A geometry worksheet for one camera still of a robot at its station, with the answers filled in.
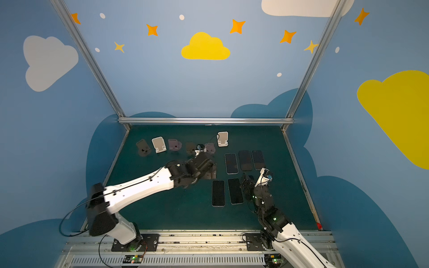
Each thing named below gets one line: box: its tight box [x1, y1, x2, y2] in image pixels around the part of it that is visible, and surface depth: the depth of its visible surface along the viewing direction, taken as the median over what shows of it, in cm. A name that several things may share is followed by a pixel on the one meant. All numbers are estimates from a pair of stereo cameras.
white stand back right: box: [216, 131, 229, 147], surface depth 110 cm
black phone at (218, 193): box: [211, 179, 226, 208], surface depth 92 cm
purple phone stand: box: [168, 139, 183, 151], surface depth 109 cm
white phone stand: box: [151, 136, 168, 154], surface depth 107 cm
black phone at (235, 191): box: [227, 178, 245, 204], surface depth 95 cm
